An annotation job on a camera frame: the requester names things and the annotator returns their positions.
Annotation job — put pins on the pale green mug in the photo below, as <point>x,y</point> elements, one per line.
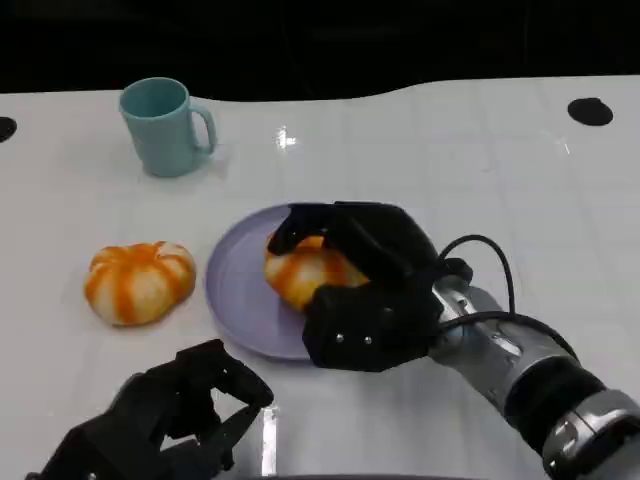
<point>157,130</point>

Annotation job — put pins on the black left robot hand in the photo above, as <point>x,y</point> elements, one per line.
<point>150,410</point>

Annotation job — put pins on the orange and white bread roll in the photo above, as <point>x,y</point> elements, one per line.
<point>137,285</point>
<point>305,275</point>

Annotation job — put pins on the black table grommet hole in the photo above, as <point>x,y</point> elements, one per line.
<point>5,129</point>
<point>590,111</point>

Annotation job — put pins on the black backdrop cloth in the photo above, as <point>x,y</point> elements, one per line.
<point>320,45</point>

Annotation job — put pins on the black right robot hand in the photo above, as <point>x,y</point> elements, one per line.
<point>380,310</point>

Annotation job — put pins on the lilac plate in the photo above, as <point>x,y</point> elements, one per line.
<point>240,290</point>

